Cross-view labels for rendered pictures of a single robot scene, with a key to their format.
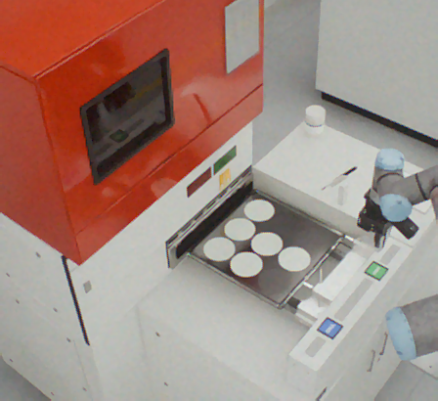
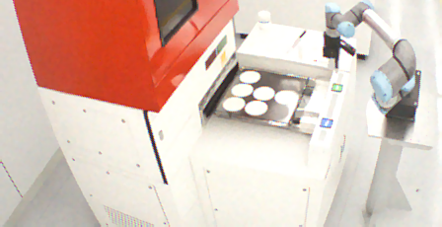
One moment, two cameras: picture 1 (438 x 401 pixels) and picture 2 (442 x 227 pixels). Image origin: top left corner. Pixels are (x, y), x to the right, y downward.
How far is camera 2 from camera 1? 58 cm
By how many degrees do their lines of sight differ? 11
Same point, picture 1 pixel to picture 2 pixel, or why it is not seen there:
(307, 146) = (264, 35)
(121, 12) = not seen: outside the picture
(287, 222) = (271, 79)
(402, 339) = (385, 85)
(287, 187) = (263, 58)
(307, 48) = not seen: hidden behind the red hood
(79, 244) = (157, 94)
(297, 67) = not seen: hidden behind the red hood
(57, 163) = (142, 29)
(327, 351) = (330, 135)
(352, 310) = (333, 111)
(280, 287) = (283, 114)
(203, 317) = (238, 149)
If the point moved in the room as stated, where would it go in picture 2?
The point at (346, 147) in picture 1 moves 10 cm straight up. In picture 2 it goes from (288, 31) to (287, 16)
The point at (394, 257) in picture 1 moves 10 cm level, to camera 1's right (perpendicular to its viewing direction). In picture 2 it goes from (342, 79) to (357, 74)
